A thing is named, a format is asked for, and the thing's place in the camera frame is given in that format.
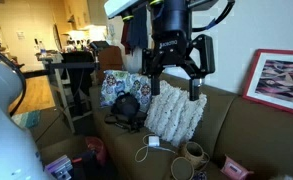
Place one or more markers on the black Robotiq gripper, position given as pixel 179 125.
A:
pixel 171 50

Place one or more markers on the brown woven bag with lid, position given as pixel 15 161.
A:
pixel 193 154

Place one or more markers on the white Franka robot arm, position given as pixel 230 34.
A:
pixel 2 140

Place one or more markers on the red pink bag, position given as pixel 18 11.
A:
pixel 96 150

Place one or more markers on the cream shaggy pillow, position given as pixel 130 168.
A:
pixel 172 115

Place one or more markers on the white power adapter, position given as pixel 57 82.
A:
pixel 154 141

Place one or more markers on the floral patterned pillow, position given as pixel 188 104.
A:
pixel 116 85

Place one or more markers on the dark hanging clothes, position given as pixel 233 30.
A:
pixel 137 31

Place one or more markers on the brown wooden cabinet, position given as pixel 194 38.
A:
pixel 110 60

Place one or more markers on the pink wipes pack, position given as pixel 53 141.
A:
pixel 234 170

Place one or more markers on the red framed picture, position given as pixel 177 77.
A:
pixel 279 81

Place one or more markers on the purple printed box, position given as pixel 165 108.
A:
pixel 60 168

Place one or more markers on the teal rug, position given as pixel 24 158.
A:
pixel 27 119

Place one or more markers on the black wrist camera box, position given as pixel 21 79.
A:
pixel 206 55

